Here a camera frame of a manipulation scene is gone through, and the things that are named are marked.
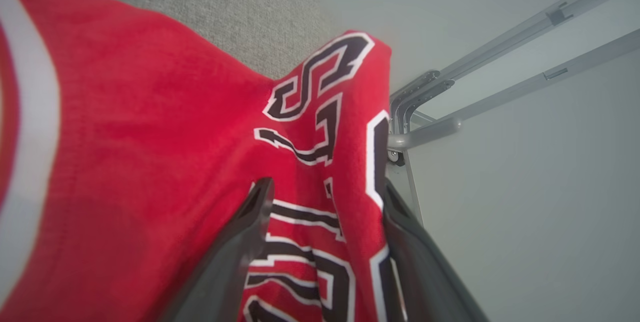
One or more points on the grey partition end frame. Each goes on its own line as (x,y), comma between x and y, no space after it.
(425,135)

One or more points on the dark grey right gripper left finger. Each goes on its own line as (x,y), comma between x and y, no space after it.
(225,272)

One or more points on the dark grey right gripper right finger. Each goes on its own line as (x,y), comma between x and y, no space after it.
(425,282)

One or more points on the grey fabric sofa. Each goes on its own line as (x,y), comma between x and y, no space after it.
(225,12)

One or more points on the red white short-sleeve shirt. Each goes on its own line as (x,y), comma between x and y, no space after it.
(125,162)

